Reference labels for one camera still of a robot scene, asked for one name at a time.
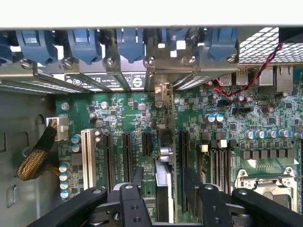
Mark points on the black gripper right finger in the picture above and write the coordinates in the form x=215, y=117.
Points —
x=213, y=208

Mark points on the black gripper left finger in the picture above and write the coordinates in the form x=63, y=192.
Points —
x=135, y=208

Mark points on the green Nvidia graphics card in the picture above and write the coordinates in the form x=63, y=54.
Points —
x=162, y=186

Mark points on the long black expansion slot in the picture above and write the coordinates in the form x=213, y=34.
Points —
x=127, y=156
x=107, y=160
x=185, y=165

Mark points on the metal CPU socket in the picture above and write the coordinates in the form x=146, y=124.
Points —
x=267, y=186

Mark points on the short black expansion slot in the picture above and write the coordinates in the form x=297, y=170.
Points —
x=146, y=143

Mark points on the white expansion slot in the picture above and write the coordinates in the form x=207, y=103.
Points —
x=88, y=158

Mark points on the green motherboard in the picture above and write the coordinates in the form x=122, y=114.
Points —
x=132, y=113

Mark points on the silver rear port block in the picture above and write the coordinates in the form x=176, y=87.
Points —
x=266, y=78
x=284, y=80
x=242, y=79
x=225, y=80

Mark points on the black grey PC case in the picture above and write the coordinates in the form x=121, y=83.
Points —
x=21, y=113

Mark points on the blue slot retention clip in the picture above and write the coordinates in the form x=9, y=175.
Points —
x=35, y=47
x=222, y=45
x=130, y=45
x=175, y=35
x=85, y=45
x=4, y=52

